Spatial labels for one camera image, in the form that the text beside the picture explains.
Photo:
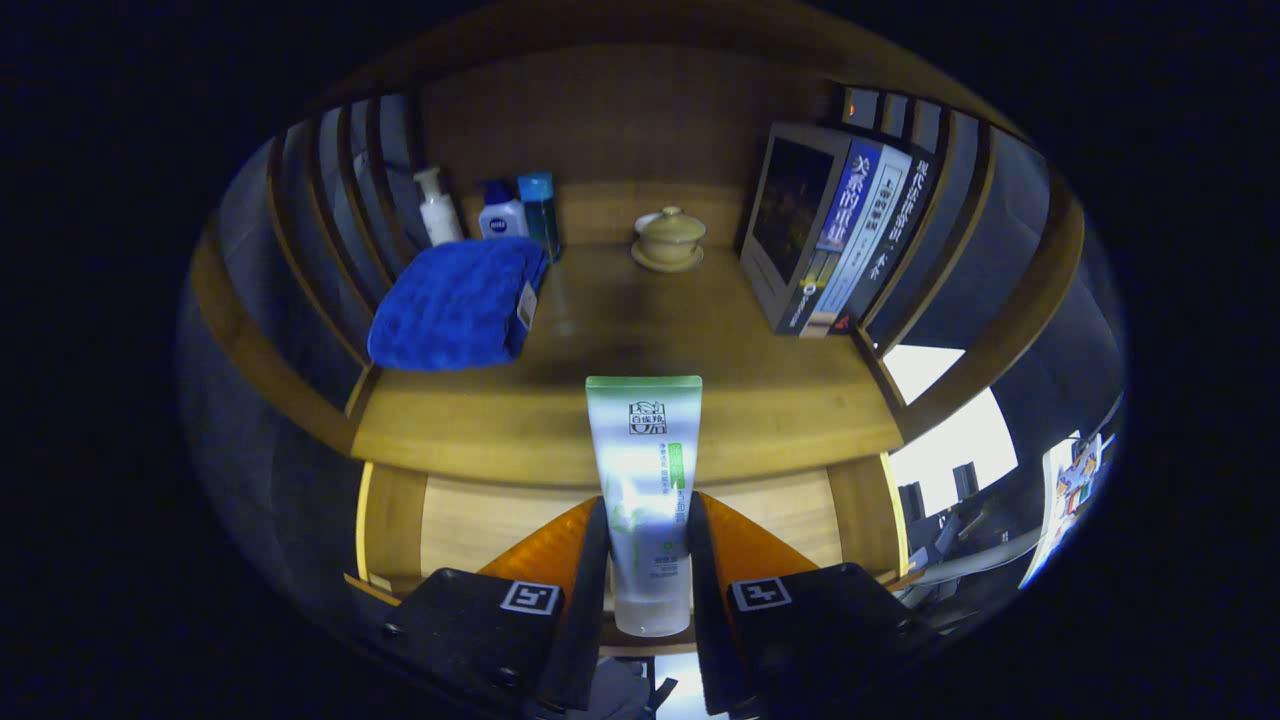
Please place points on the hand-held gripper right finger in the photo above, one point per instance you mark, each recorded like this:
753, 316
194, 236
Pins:
705, 620

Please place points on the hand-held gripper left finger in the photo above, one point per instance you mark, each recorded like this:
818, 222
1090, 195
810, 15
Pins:
590, 600

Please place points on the wooden drawer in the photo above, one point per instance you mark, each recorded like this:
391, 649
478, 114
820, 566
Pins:
480, 520

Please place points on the white and green tube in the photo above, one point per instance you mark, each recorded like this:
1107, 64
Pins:
645, 470

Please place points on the wooden countertop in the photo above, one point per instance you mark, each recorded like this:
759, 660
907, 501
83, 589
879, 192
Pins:
620, 340

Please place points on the white drawer unit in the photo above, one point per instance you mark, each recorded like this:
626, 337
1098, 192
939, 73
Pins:
950, 440

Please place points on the blue towel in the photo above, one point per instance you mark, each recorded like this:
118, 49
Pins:
450, 305

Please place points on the white side shelf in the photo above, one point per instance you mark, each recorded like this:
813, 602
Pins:
1050, 540

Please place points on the beige lidded teacup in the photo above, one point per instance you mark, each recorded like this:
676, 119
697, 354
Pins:
670, 240

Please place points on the white bottle with blue cap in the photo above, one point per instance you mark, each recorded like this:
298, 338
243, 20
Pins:
502, 218

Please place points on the teal bottle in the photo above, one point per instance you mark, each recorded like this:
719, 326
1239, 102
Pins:
540, 210

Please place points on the patterned paper cup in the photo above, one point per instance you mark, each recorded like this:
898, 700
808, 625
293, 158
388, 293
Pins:
1080, 475

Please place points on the book with blue spine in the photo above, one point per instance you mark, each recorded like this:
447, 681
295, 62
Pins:
790, 220

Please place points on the book with pale spine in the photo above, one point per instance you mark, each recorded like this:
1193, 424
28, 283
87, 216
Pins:
865, 240

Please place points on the white pump bottle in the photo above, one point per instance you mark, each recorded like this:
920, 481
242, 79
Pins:
440, 215

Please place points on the book with black spine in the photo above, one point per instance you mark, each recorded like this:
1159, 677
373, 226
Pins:
905, 230

